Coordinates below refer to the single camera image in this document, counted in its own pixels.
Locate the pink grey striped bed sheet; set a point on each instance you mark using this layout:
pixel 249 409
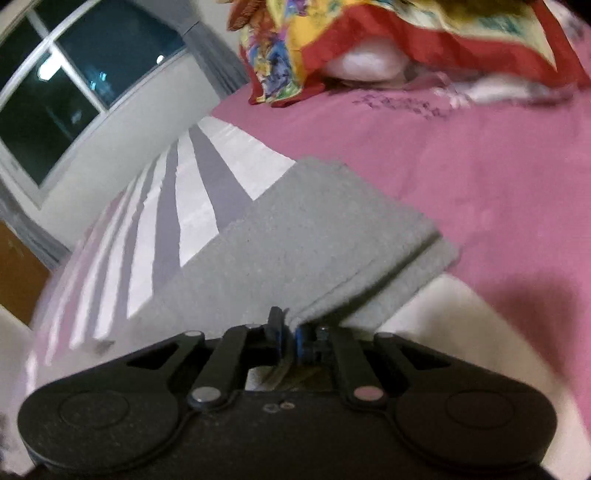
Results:
pixel 485 184

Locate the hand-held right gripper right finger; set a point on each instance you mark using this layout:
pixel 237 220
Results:
pixel 301 344

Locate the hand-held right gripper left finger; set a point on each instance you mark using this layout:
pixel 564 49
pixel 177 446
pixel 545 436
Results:
pixel 277 333

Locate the colourful red patterned bag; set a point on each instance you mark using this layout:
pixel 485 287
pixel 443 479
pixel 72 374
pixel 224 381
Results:
pixel 369 27

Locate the orange beige cloth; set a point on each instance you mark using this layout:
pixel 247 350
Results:
pixel 247 11

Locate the grey pants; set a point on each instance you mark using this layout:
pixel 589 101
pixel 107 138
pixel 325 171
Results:
pixel 295 249

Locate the white pillow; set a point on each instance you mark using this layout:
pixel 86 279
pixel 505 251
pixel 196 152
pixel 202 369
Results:
pixel 367 62

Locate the brown wooden door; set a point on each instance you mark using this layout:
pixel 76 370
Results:
pixel 21 272

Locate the white framed window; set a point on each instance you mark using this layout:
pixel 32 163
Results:
pixel 69 69

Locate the grey curtain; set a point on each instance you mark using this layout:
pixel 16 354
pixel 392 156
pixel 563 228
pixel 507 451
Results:
pixel 217 60

